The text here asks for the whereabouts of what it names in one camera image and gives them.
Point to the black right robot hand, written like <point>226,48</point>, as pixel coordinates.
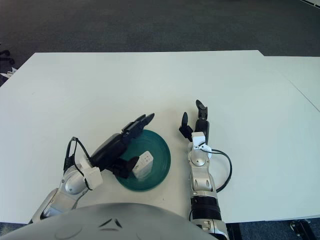
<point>203,125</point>

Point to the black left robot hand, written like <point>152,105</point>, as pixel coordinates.
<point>110,152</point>

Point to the white charger block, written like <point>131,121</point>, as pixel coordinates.
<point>145,162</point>

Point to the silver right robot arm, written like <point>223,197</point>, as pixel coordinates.
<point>202,180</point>

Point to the green ribbed plate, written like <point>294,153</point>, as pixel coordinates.
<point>160,160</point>

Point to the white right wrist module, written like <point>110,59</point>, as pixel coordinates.
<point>198,138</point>

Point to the grey robot torso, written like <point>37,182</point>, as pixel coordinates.
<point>100,222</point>

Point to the white paper scrap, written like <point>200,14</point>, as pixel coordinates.
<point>10,72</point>

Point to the black office chair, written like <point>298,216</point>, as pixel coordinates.
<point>5,59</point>

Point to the black table foot caster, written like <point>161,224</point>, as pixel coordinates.
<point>300,228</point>

